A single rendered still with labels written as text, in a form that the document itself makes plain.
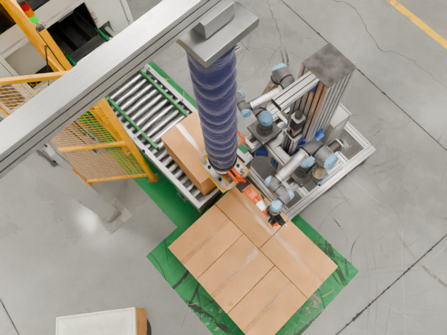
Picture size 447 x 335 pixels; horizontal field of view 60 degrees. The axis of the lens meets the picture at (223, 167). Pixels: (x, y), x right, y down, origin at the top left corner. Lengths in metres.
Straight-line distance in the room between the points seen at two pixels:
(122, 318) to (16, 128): 2.12
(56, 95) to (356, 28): 4.63
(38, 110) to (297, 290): 2.79
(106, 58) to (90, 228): 3.27
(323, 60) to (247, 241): 1.80
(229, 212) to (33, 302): 2.26
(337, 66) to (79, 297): 3.34
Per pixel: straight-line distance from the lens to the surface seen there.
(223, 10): 1.59
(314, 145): 2.72
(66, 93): 1.39
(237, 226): 3.69
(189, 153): 3.47
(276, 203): 2.62
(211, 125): 2.25
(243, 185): 3.00
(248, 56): 5.12
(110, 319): 3.26
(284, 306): 3.60
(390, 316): 4.38
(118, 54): 1.41
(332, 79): 2.57
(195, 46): 1.60
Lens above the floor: 4.13
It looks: 70 degrees down
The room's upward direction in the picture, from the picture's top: 7 degrees counter-clockwise
